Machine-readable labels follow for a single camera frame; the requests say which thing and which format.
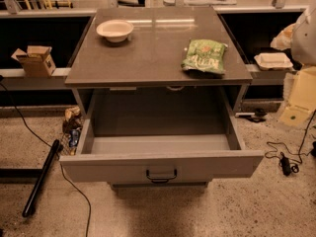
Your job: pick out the green chip bag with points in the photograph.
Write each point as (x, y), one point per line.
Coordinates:
(205, 55)

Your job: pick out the white foam takeout container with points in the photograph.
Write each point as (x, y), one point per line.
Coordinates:
(273, 61)

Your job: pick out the grey drawer cabinet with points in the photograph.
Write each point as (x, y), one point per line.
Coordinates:
(152, 57)

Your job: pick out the white paper bowl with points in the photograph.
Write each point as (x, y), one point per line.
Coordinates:
(115, 30)

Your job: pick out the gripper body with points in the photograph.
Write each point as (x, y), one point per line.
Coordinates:
(305, 39)

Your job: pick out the open cardboard box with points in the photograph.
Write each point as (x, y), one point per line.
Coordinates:
(36, 60)

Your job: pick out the black pole on floor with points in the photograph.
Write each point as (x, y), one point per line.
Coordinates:
(30, 206)

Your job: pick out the black top drawer handle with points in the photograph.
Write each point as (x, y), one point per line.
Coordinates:
(161, 179)

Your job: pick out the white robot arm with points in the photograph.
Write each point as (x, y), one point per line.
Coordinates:
(300, 38)

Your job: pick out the black power adapter with cable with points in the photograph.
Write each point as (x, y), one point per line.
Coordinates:
(288, 161)

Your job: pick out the grey top drawer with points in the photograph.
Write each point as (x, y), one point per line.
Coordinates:
(193, 130)

